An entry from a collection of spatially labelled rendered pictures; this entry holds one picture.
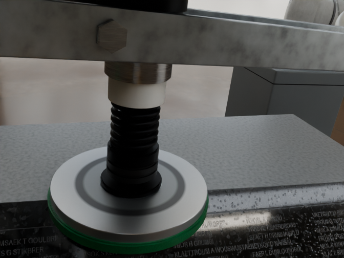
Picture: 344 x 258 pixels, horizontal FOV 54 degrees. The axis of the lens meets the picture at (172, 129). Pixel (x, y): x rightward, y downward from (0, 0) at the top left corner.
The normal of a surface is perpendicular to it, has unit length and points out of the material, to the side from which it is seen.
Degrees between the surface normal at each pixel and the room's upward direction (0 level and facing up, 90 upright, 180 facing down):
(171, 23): 90
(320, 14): 90
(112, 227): 0
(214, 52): 90
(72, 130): 0
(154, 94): 90
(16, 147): 0
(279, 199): 45
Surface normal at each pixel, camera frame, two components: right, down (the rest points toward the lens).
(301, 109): 0.27, 0.42
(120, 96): -0.46, 0.33
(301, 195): 0.25, -0.35
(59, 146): 0.11, -0.91
